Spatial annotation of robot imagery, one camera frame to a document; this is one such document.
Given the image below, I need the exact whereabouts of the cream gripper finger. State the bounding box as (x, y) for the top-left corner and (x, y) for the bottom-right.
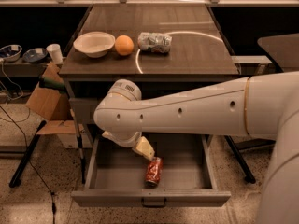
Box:
(133, 136), (155, 161)

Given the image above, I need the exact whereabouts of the red coke can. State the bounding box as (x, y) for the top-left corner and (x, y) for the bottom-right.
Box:
(145, 157), (164, 188)

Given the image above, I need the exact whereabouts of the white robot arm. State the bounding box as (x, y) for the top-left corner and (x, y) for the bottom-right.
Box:
(93, 72), (299, 224)

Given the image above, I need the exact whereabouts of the open lower drawer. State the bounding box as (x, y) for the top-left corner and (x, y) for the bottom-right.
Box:
(72, 133), (231, 208)

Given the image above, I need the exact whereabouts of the closed upper drawer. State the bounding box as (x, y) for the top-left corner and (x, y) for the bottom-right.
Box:
(69, 98), (100, 124)

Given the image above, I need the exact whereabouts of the grey drawer cabinet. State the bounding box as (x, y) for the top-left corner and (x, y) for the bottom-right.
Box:
(60, 3), (239, 141)

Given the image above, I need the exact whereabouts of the green white crumpled can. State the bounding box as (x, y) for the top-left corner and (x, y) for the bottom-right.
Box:
(137, 32), (172, 53)

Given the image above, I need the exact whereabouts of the black white striped pole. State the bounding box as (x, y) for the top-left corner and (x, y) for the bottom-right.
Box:
(70, 109), (86, 184)

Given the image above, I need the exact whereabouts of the brown cardboard box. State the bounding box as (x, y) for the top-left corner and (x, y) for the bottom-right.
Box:
(25, 61), (93, 149)

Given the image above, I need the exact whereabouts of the orange fruit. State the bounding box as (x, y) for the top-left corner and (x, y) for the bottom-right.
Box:
(115, 35), (134, 56)

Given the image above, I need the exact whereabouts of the white paper bowl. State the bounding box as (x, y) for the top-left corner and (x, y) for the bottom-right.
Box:
(73, 32), (115, 58)

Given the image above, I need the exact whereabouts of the black tripod leg right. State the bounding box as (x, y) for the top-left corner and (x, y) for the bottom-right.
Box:
(224, 135), (256, 184)

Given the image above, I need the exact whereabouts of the black tripod leg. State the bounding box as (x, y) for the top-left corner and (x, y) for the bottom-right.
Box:
(224, 135), (256, 184)
(8, 133), (40, 188)

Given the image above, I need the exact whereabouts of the white paper cup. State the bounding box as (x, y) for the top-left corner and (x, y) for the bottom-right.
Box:
(46, 44), (64, 64)

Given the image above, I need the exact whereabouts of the black tripod leg left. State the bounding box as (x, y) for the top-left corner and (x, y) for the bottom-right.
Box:
(8, 133), (40, 188)

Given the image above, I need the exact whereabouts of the blue bowl right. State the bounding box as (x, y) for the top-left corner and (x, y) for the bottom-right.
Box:
(22, 48), (48, 64)

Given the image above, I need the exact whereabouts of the blue bowl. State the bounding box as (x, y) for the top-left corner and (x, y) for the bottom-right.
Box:
(22, 48), (48, 64)
(0, 45), (22, 63)

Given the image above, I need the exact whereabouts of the blue bowl left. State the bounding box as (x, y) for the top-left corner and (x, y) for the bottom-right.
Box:
(0, 45), (22, 63)

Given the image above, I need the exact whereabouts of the black floor cable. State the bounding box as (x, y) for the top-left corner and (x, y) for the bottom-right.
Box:
(0, 105), (58, 224)

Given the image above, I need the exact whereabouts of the green handled tool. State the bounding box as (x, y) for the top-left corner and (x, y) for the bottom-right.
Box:
(39, 76), (67, 93)

